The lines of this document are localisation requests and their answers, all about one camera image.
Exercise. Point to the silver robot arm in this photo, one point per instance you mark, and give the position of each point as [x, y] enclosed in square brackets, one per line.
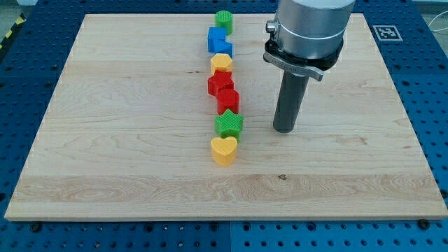
[306, 36]

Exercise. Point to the green star block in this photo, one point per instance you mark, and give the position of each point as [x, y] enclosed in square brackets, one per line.
[229, 124]

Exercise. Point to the red star block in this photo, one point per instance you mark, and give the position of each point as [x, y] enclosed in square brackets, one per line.
[220, 81]

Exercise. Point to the yellow heart block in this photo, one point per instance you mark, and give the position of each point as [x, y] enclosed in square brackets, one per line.
[224, 150]

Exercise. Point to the red cylinder block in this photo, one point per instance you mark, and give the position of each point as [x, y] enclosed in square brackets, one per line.
[228, 99]

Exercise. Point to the yellow hexagon block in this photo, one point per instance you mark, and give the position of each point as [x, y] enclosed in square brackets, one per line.
[221, 62]

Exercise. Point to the blue angular block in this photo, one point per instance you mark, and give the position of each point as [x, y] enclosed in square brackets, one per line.
[223, 47]

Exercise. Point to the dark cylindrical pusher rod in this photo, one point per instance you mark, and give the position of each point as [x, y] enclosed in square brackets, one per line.
[289, 101]

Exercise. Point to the blue cube block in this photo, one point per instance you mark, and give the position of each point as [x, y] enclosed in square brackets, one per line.
[215, 34]

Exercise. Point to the wooden board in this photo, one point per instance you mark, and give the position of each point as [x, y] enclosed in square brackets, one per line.
[126, 135]

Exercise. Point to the green cylinder block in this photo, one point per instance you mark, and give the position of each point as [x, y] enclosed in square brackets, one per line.
[224, 19]

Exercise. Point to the fiducial marker tag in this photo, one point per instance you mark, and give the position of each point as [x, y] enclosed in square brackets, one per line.
[387, 33]

